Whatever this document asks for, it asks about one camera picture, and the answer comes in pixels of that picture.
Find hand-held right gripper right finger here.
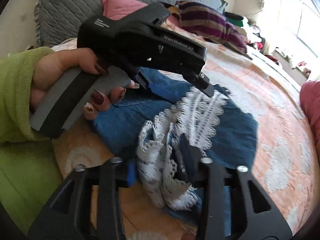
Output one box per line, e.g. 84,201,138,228
178,133,293,240

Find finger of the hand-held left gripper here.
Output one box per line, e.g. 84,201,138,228
183,72,216,98
136,68,176,102

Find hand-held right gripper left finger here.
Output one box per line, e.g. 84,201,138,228
27,157,137,240

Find blue pants with lace trim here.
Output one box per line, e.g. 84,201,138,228
92,67,259,238

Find person's left forearm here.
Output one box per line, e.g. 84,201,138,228
0,47,55,146

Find person's left hand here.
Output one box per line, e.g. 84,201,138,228
29,47,140,120

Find pink pillow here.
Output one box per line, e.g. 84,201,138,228
101,0,148,21

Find purple striped pillow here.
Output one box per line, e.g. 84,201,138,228
176,0,253,55

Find pile of clothes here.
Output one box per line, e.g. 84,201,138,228
225,12,267,52

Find orange floral quilted bedspread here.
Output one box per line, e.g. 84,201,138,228
51,17,316,240

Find grey quilted headboard cover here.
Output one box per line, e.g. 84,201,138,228
34,0,228,48

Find clothes on windowsill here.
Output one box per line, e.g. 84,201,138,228
272,47,313,78

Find white curtain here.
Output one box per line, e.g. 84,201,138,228
255,0,289,52

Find person's lime green clothing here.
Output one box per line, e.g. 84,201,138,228
0,142,65,234

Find red rolled blanket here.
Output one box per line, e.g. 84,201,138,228
299,80,320,142

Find window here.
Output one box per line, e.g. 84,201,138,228
282,0,320,47

